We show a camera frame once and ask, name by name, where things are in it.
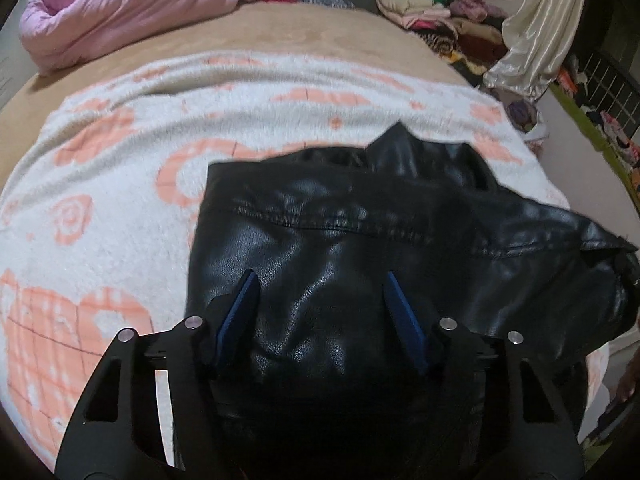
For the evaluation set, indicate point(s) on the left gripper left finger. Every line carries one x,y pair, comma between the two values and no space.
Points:
114,432

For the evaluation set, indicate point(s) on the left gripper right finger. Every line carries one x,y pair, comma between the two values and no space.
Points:
490,410

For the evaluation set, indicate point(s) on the black leather jacket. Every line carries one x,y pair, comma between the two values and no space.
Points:
321,387

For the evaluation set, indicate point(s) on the pile of folded clothes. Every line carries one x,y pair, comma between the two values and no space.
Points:
465,34

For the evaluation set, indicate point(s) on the person's right hand thumb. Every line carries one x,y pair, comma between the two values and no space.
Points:
628,382

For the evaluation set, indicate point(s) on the white pink patterned blanket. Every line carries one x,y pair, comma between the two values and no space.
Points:
98,218

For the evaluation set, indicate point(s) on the floral laundry basket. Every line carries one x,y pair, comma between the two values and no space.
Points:
524,117

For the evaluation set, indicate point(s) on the green shelf with clutter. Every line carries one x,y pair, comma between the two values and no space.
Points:
603,100

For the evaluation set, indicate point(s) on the cream satin curtain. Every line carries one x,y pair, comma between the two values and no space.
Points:
538,37

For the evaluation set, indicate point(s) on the pink quilted duvet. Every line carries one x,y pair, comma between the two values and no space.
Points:
63,33

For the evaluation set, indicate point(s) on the beige bed cover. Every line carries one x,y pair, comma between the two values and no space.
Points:
297,28

